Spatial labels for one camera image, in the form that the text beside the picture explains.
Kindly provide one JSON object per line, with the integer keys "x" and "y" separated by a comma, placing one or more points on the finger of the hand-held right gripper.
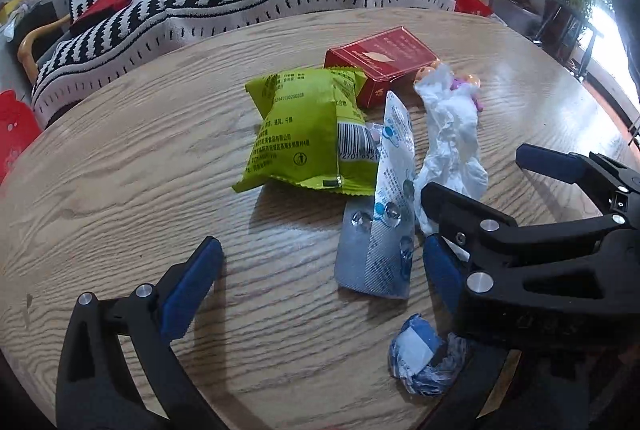
{"x": 550, "y": 162}
{"x": 530, "y": 260}

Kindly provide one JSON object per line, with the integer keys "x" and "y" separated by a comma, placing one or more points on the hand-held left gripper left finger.
{"x": 192, "y": 290}

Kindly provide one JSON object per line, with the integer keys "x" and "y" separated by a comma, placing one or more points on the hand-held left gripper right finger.
{"x": 440, "y": 270}

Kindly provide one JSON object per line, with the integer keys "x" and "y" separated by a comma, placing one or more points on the silver blister pack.
{"x": 380, "y": 255}

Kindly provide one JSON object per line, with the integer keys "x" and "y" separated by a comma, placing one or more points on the blue white wrapper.
{"x": 415, "y": 350}

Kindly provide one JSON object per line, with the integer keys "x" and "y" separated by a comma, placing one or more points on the white tissue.
{"x": 455, "y": 149}

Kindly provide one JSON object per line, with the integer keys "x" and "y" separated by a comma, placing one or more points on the small orange purple toy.
{"x": 472, "y": 82}

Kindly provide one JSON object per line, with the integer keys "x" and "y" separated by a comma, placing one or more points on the dark plant stand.
{"x": 565, "y": 29}

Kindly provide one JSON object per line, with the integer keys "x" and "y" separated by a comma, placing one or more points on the plain red stool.
{"x": 472, "y": 2}

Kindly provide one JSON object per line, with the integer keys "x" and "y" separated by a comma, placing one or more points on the green snack packet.
{"x": 300, "y": 129}

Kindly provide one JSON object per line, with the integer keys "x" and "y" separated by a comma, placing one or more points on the red cardboard box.
{"x": 385, "y": 54}

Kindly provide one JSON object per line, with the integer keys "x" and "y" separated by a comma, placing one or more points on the red pig-shaped stool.
{"x": 15, "y": 129}

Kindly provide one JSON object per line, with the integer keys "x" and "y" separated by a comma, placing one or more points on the black speaker box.
{"x": 40, "y": 14}

